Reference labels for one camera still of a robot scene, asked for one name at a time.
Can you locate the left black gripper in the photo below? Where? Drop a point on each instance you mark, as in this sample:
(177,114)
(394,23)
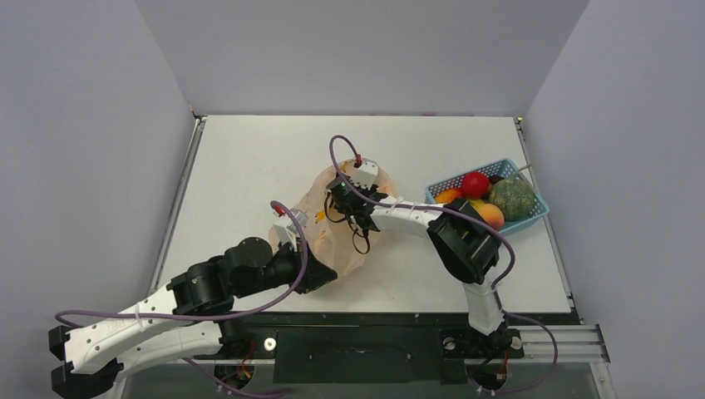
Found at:
(317,274)

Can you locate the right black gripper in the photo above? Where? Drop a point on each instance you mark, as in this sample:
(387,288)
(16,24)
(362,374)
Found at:
(342,197)

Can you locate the orange red fake mango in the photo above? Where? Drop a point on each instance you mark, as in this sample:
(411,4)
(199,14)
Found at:
(448,195)

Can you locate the bright red fake apple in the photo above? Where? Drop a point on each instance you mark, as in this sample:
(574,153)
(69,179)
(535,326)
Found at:
(474,185)

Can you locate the peach coloured fake peach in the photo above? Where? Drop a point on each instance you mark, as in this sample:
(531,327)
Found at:
(492,215)

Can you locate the green netted fake melon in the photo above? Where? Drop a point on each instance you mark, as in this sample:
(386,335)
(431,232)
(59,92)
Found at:
(514,197)

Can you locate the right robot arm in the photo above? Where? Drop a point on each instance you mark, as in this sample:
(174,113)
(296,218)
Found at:
(466,245)

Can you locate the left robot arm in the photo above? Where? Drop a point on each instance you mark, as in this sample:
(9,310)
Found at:
(189,316)

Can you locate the dark red fake fruit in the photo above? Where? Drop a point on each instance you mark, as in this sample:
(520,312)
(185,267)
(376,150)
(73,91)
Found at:
(494,179)

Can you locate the light blue plastic basket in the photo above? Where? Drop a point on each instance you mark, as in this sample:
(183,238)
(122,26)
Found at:
(506,168)

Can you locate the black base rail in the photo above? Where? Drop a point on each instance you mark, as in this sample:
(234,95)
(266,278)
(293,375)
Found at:
(362,347)

